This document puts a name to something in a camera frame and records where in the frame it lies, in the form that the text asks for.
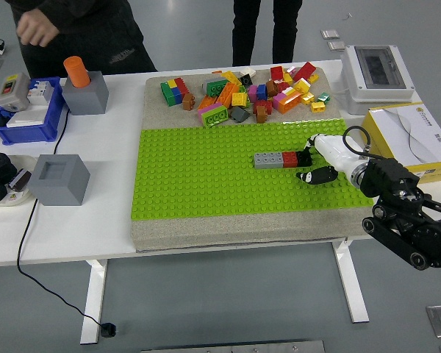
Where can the large orange brick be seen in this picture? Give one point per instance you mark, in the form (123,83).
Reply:
(289,102)

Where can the red long building brick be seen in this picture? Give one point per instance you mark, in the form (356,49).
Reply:
(304,71)

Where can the shiny yellow brick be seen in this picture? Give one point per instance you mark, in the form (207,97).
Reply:
(307,97)

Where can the white flat box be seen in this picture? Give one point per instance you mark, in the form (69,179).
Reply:
(25,117)

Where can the grey long building brick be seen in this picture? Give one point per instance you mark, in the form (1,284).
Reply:
(268,160)

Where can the blue building brick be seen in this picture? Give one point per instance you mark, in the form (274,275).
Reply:
(261,92)

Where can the blue stacked brick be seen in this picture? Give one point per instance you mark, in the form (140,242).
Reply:
(175,93)

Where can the orange cylinder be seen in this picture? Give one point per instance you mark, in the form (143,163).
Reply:
(77,71)

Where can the small lime brick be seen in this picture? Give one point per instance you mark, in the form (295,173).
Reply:
(242,90)

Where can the brown building brick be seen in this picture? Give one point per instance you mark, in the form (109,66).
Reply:
(188,101)
(272,88)
(261,117)

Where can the orange long building brick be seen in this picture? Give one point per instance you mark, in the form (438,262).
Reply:
(226,93)

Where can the magenta building brick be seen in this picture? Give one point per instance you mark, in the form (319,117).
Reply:
(252,92)

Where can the black brick with white mark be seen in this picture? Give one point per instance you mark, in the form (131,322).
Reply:
(246,79)

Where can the white building brick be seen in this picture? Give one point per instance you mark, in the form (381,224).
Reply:
(248,70)

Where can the yellow building brick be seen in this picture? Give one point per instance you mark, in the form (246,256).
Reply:
(231,77)
(318,106)
(301,86)
(239,99)

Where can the grey cube with square recess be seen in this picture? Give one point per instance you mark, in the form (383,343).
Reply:
(59,184)

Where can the red stacked brick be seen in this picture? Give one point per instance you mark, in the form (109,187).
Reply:
(182,86)

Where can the white electrical distribution box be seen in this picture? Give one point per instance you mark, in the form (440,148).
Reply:
(376,73)

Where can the grey switch box red button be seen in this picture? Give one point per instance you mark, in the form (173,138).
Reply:
(11,92)

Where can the grey cube with round hole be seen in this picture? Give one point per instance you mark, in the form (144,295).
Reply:
(88,97)

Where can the green stacked brick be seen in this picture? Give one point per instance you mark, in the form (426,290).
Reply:
(167,95)

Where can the blue plastic bin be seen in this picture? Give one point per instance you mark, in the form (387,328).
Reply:
(25,134)

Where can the grey-brown foam mat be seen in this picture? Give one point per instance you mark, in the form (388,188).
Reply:
(242,229)

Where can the red white brick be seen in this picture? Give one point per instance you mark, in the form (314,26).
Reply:
(283,87)

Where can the small pink brick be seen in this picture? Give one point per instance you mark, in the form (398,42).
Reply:
(291,69)

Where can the white table leg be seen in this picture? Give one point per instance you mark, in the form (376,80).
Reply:
(351,283)
(93,294)

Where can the brown white small block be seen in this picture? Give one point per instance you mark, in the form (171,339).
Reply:
(20,179)

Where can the white circuit breaker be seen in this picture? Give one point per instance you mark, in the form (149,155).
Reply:
(40,92)

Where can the grey sloped brick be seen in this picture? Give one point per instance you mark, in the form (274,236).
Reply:
(240,114)

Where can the small yellow brick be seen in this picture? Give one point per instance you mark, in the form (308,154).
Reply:
(288,78)

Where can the lime building brick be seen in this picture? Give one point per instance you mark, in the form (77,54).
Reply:
(216,117)

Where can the red square building brick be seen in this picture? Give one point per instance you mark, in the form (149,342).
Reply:
(276,73)
(289,159)

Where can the person's hand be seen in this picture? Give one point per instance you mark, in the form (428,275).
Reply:
(36,29)

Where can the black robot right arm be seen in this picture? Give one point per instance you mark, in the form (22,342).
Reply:
(389,176)

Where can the black building brick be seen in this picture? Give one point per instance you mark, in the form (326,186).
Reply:
(303,159)

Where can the green studded baseplate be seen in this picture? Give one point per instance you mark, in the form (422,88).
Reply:
(206,176)

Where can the person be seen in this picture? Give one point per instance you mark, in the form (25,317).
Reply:
(95,36)
(242,29)

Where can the yellow stacked brick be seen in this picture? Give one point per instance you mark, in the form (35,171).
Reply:
(172,84)

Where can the small green brick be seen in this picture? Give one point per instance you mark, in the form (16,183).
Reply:
(324,97)

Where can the pink building brick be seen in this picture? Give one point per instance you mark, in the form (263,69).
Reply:
(207,108)
(278,101)

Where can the white plate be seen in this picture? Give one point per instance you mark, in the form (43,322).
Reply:
(24,196)

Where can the yellow white cardboard box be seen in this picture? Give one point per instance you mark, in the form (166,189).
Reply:
(400,121)

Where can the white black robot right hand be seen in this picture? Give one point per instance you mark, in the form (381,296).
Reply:
(338,154)

